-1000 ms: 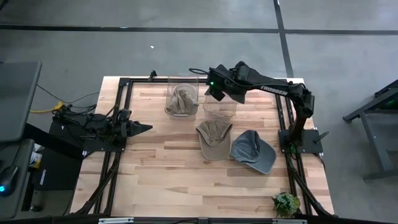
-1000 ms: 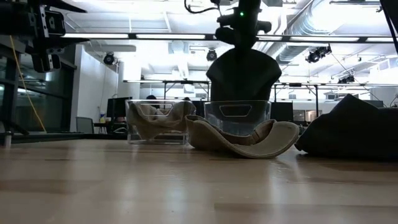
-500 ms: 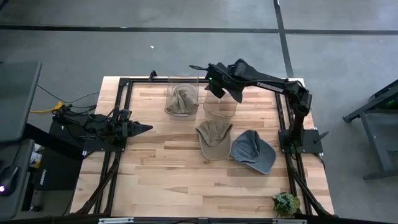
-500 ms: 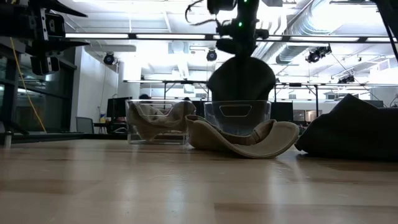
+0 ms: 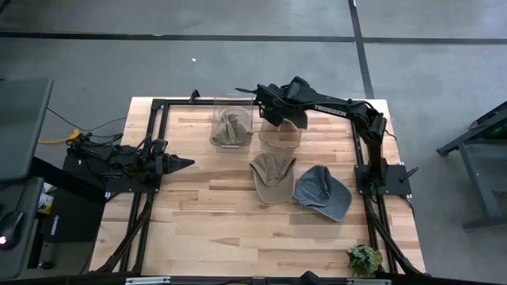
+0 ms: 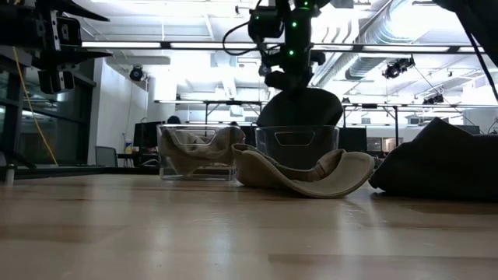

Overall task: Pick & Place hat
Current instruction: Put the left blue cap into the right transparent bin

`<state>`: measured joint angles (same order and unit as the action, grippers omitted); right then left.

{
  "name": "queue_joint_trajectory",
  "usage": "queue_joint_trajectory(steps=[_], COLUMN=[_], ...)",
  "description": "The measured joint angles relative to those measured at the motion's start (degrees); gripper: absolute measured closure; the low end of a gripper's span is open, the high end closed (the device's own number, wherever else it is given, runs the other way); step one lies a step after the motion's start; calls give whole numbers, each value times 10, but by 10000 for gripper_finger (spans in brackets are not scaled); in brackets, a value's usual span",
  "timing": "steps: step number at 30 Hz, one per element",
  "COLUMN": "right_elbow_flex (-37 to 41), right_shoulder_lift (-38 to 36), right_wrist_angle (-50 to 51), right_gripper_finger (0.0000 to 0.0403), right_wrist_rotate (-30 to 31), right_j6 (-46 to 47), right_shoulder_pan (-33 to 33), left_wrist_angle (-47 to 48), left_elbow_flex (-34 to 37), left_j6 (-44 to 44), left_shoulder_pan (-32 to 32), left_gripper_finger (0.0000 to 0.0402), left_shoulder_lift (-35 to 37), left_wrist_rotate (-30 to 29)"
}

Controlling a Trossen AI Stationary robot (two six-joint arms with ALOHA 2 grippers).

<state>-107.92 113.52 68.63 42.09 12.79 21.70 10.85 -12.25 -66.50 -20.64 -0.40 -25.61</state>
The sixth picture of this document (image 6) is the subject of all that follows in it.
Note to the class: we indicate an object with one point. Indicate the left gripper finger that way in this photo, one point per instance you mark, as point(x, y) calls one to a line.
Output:
point(66, 56)
point(78, 9)

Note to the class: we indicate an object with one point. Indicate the blue-grey baseball cap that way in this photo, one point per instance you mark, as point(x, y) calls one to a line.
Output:
point(439, 163)
point(299, 109)

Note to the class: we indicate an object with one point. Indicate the khaki olive baseball cap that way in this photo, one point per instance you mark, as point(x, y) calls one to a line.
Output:
point(311, 186)

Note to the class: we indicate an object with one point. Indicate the light beige baseball cap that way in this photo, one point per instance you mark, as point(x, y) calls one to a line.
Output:
point(194, 149)

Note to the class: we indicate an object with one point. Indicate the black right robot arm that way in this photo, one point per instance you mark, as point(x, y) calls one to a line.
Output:
point(297, 27)

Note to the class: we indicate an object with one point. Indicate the clear plastic bin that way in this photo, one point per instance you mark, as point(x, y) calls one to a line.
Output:
point(165, 171)
point(297, 149)

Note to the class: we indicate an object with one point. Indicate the black-framed background table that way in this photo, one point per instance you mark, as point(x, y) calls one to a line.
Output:
point(389, 106)
point(218, 103)

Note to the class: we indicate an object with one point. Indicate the black computer monitor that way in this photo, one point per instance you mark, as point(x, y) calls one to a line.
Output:
point(354, 139)
point(148, 134)

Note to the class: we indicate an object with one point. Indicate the black ceiling spotlight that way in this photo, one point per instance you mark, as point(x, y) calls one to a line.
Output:
point(433, 100)
point(397, 68)

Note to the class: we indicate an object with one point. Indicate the grey office chair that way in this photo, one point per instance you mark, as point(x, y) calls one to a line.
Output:
point(106, 156)

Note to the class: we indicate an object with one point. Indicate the yellow bottle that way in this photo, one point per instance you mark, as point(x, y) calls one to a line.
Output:
point(128, 147)

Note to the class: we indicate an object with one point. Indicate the person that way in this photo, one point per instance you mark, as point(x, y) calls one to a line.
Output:
point(174, 120)

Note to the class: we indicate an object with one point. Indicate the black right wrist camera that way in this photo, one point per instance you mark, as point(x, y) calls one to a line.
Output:
point(265, 23)

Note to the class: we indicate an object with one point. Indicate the silver ventilation duct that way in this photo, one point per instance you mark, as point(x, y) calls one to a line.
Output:
point(365, 66)

